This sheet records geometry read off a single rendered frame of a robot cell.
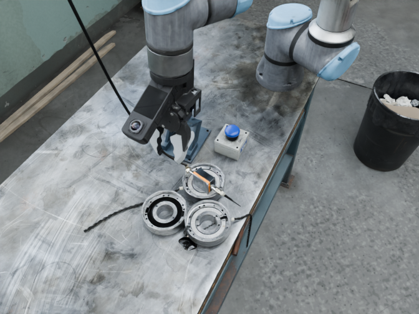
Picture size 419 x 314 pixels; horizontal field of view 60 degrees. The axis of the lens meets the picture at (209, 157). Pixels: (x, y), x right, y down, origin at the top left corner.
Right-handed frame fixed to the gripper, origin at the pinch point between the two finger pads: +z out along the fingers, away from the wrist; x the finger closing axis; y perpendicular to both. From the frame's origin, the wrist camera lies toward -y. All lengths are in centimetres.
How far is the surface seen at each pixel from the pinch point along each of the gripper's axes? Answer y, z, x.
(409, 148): 114, 62, -61
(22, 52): 79, 64, 157
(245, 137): 24.7, 10.3, -7.9
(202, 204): 3.1, 14.7, -7.2
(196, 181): 6.5, 12.2, -3.7
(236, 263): 23, 72, -13
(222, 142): 20.5, 10.9, -3.5
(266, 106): 42.9, 12.4, -7.0
